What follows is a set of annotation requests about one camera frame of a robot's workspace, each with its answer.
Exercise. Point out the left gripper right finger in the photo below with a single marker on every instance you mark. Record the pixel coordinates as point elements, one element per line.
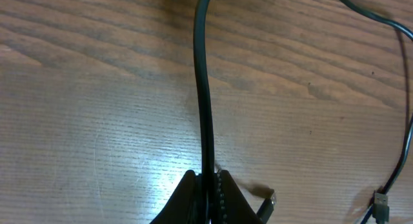
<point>231,205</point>

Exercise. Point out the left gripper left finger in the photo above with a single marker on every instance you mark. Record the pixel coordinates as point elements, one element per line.
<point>178,207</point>

